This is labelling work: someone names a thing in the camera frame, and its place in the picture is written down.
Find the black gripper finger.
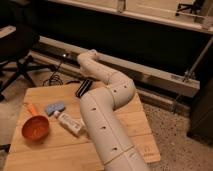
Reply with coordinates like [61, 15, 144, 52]
[75, 79, 88, 97]
[80, 80, 93, 97]

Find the white glue bottle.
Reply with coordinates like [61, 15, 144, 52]
[54, 111, 84, 136]

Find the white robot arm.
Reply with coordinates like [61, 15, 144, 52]
[77, 50, 150, 171]

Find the orange plastic ladle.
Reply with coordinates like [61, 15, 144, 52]
[21, 103, 50, 141]

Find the black office chair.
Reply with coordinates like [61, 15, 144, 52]
[0, 0, 57, 102]

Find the black chair in background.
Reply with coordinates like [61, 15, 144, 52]
[175, 0, 205, 16]

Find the black cable on floor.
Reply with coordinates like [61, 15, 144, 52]
[42, 53, 81, 88]

